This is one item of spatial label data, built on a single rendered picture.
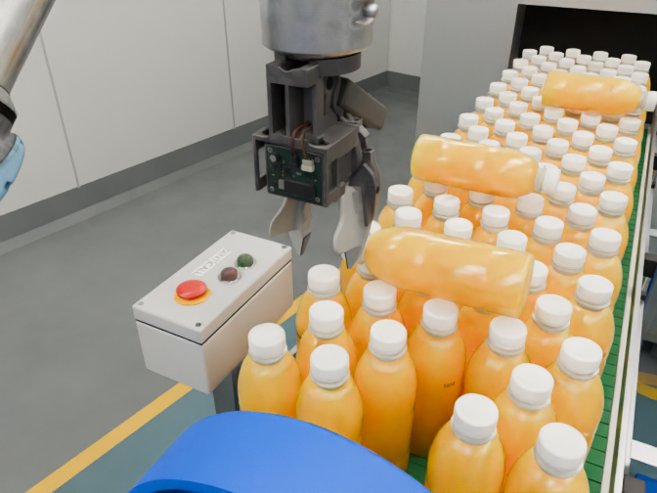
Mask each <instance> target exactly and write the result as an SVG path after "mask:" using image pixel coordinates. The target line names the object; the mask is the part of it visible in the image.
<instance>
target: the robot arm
mask: <svg viewBox="0 0 657 493"><path fill-rule="evenodd" d="M55 1H56V0H0V201H1V200H2V199H3V198H4V197H5V195H6V194H7V192H8V190H9V188H10V186H11V185H12V184H13V183H14V181H15V180H16V178H17V176H18V174H19V172H20V169H21V167H22V162H23V158H24V151H25V148H24V146H23V145H24V143H23V140H22V139H21V138H20V136H19V135H17V134H15V133H11V129H12V127H13V125H14V123H15V121H16V119H17V117H18V113H17V111H16V109H15V106H14V104H13V102H12V100H11V97H10V94H11V91H12V89H13V87H14V84H15V82H16V80H17V78H18V76H19V74H20V72H21V70H22V67H23V65H24V63H25V61H26V59H27V57H28V55H29V53H30V51H31V49H32V47H33V45H34V43H35V41H36V39H37V37H38V35H39V33H40V31H41V29H42V27H43V25H44V23H45V21H46V19H47V17H48V15H49V13H50V11H51V9H52V7H53V5H54V3H55ZM378 11H379V9H378V6H377V5H376V4H374V0H259V12H260V27H261V43H262V44H263V45H264V46H265V47H266V48H267V49H269V50H271V51H274V57H275V60H274V61H272V62H270V63H269V64H266V82H267V101H268V119H269V125H267V126H266V127H264V128H262V129H260V130H258V131H257V132H255V133H253V134H252V147H253V160H254V175H255V190H256V191H260V190H261V189H263V188H264V187H266V186H267V192H268V193H269V194H272V195H276V196H281V197H285V198H284V202H283V204H282V206H281V208H280V209H279V211H278V212H277V214H276V215H275V216H274V218H273V219H272V221H271V224H270V229H269V232H270V235H271V236H272V237H276V236H278V235H281V234H284V233H287V232H289V236H290V239H291V241H292V243H293V246H294V248H295V250H296V252H297V254H299V255H302V254H303V253H304V250H305V248H306V246H307V244H308V241H309V239H310V236H311V233H312V232H310V227H309V222H310V219H311V217H312V215H313V213H312V210H311V204H315V205H319V206H323V207H325V208H327V207H328V206H330V205H331V204H332V203H333V202H336V201H337V204H338V208H339V222H338V225H337V228H336V230H335V233H334V236H333V249H334V252H335V254H337V255H340V254H342V253H344V254H345V260H346V266H347V269H352V268H353V266H354V265H355V264H356V262H357V261H358V259H359V258H360V256H361V254H362V253H363V250H364V248H365V245H366V242H367V239H368V236H369V233H370V229H371V226H372V221H373V219H374V216H375V212H376V208H377V204H378V200H379V195H380V189H381V180H380V173H379V170H378V166H377V164H376V161H375V149H369V146H368V141H367V138H368V137H370V135H371V134H370V133H369V132H368V131H367V129H368V128H371V129H376V130H380V129H382V127H383V123H384V120H385V117H386V114H387V107H386V106H385V105H383V104H382V103H381V102H379V101H378V100H377V99H375V98H374V97H373V96H371V95H370V94H369V93H367V92H366V91H365V90H364V89H362V88H361V87H360V86H358V85H357V84H356V83H354V82H353V81H352V80H350V79H349V78H347V77H342V76H340V75H341V74H347V73H350V72H353V71H356V70H358V69H359V68H360V67H361V54H362V51H364V50H366V49H367V48H368V47H370V46H371V45H372V43H373V19H374V18H375V17H376V16H377V15H378ZM264 146H265V159H266V172H264V173H263V174H261V175H260V170H259V154H258V150H259V149H261V148H262V147H264ZM351 174H352V175H351ZM350 175H351V176H350ZM348 182H349V183H348ZM347 183H348V186H345V184H347Z"/></svg>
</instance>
